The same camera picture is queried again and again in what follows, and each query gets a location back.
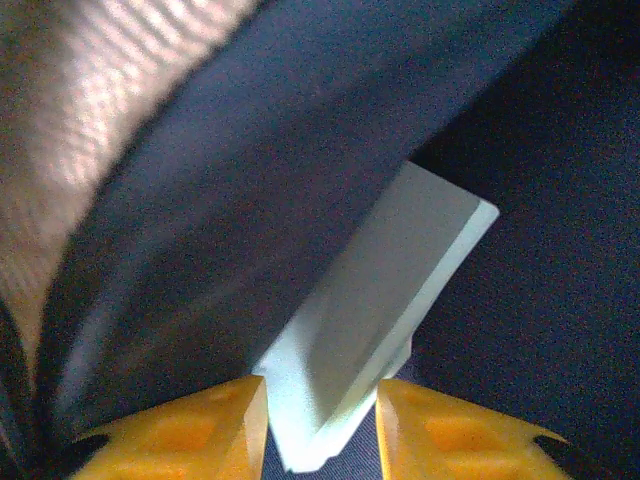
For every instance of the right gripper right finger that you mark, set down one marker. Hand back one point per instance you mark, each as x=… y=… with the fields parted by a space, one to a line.
x=450 y=445

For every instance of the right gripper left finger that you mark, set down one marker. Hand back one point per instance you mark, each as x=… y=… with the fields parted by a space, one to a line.
x=190 y=440

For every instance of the blue sticky note pad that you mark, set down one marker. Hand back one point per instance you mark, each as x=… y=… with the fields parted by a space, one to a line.
x=390 y=280

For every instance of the navy blue backpack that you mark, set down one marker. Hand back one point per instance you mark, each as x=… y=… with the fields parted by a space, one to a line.
x=250 y=150

